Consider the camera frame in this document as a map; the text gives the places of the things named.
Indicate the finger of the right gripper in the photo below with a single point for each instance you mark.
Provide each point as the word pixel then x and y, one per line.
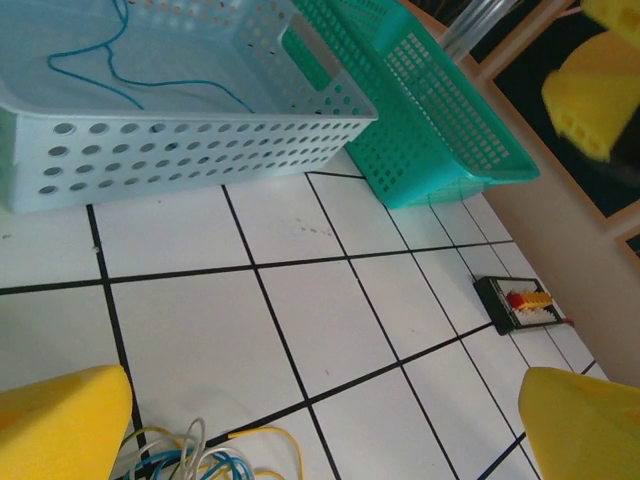
pixel 585 95
pixel 615 17

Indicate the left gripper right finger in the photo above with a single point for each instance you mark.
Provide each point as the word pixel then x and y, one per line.
pixel 585 435

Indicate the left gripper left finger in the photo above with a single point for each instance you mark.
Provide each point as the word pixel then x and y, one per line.
pixel 55 430

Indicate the teal plastic basket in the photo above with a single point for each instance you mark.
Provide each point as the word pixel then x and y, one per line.
pixel 425 100

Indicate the light blue plastic basket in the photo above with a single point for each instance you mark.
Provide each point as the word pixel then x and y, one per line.
pixel 200 150

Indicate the aluminium frame post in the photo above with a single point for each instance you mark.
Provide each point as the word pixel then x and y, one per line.
pixel 470 25

